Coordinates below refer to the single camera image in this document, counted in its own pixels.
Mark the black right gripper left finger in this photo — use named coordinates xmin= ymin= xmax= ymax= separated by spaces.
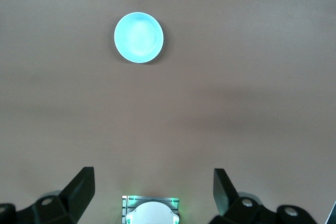
xmin=0 ymin=166 xmax=95 ymax=224

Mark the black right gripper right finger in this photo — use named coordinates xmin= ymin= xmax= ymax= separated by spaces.
xmin=209 ymin=168 xmax=319 ymax=224

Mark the light blue bowl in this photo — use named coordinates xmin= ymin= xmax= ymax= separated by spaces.
xmin=113 ymin=12 xmax=164 ymax=64

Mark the brown table cover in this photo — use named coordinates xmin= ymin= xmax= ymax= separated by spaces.
xmin=0 ymin=0 xmax=336 ymax=224

